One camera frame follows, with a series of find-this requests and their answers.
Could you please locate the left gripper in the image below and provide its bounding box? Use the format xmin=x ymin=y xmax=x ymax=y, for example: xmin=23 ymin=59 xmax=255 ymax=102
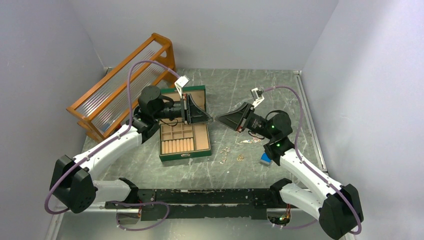
xmin=152 ymin=93 xmax=213 ymax=125

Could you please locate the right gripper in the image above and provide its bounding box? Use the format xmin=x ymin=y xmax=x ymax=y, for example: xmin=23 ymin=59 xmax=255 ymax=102
xmin=215 ymin=102 xmax=275 ymax=141

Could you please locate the green jewelry box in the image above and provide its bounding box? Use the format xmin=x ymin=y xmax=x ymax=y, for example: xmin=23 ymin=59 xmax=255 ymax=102
xmin=159 ymin=85 xmax=212 ymax=163

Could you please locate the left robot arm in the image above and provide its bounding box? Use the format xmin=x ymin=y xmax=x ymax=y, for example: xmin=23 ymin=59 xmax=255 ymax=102
xmin=48 ymin=85 xmax=213 ymax=214

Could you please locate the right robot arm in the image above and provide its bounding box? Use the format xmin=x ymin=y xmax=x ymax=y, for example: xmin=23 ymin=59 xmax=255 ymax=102
xmin=215 ymin=102 xmax=364 ymax=240

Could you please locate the gold earring cluster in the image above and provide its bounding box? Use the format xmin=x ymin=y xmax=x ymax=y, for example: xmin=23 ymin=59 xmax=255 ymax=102
xmin=220 ymin=147 xmax=231 ymax=155

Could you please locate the blue grey small box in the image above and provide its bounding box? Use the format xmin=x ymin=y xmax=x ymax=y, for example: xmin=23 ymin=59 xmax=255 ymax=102
xmin=259 ymin=153 xmax=272 ymax=166

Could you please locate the orange wooden rack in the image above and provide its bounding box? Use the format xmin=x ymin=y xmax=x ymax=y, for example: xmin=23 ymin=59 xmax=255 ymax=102
xmin=66 ymin=33 xmax=177 ymax=143

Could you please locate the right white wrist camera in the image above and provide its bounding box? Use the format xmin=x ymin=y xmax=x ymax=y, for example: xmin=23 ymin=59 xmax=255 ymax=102
xmin=250 ymin=87 xmax=265 ymax=109

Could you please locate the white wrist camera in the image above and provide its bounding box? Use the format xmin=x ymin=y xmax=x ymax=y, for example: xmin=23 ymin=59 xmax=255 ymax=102
xmin=174 ymin=75 xmax=190 ymax=99
xmin=250 ymin=87 xmax=265 ymax=109

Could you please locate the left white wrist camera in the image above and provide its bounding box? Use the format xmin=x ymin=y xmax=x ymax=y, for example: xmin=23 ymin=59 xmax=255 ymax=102
xmin=174 ymin=75 xmax=190 ymax=99

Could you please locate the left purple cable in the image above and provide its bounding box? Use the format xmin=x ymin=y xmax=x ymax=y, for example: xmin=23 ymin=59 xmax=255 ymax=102
xmin=44 ymin=60 xmax=181 ymax=216

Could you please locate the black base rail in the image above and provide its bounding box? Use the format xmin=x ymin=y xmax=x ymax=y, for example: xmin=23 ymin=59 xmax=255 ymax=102
xmin=104 ymin=188 xmax=287 ymax=221

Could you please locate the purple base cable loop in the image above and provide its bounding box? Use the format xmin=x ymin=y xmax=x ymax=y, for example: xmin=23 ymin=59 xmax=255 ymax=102
xmin=115 ymin=200 xmax=172 ymax=232

